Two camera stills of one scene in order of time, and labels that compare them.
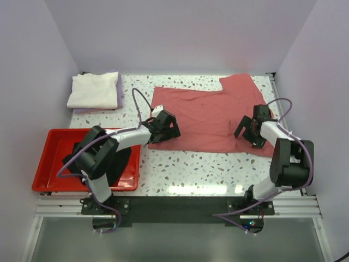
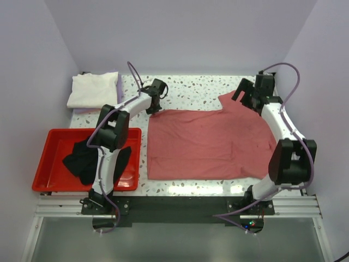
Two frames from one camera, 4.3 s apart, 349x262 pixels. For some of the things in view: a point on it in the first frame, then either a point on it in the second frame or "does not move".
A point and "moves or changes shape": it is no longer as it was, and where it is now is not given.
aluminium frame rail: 307,207 does not move
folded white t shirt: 90,90 does not move
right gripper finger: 259,143 → 248,101
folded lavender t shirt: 119,99 does not move
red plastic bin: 59,144 does not move
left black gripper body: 170,133 → 154,109
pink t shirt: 208,119 moves or changes shape
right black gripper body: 253,133 → 256,94
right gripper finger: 246,123 → 244,85
